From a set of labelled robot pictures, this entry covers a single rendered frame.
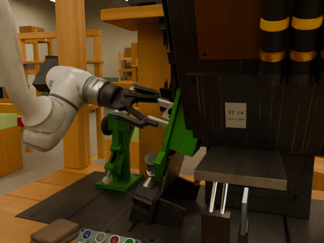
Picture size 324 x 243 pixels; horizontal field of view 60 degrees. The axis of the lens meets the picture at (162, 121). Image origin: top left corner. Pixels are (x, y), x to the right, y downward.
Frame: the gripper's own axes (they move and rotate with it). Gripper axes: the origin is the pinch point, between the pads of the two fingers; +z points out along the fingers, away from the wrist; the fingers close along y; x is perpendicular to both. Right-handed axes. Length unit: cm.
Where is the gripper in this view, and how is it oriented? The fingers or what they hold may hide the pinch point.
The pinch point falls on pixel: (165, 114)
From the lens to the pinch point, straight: 82.8
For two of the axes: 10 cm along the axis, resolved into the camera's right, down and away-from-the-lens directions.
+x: 0.6, 5.6, 8.3
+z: 9.1, 3.1, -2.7
